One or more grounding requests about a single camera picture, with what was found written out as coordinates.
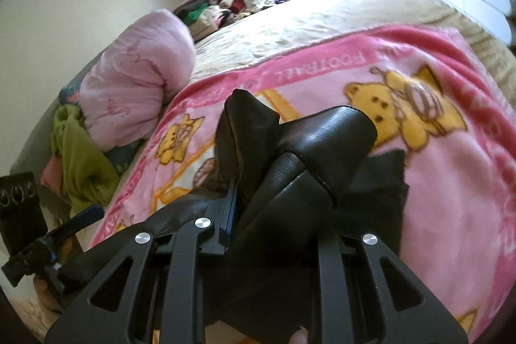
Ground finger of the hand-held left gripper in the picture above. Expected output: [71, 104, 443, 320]
[38, 205, 104, 248]
[1, 237, 61, 288]

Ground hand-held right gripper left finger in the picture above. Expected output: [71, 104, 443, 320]
[44, 183, 239, 344]

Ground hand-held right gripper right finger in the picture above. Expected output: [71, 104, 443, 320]
[316, 229, 470, 344]

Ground black leather jacket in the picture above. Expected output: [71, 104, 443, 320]
[60, 88, 410, 344]

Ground pile of clothes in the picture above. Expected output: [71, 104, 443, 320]
[173, 0, 259, 43]

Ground pink cloth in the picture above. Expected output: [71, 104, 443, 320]
[40, 156, 72, 203]

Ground green cloth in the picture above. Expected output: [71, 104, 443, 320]
[52, 104, 119, 213]

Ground pink bear printed blanket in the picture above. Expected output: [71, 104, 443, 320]
[89, 25, 516, 344]

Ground pink quilt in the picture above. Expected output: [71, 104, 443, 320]
[78, 9, 196, 151]

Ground beige bed sheet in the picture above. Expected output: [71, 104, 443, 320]
[189, 0, 516, 87]

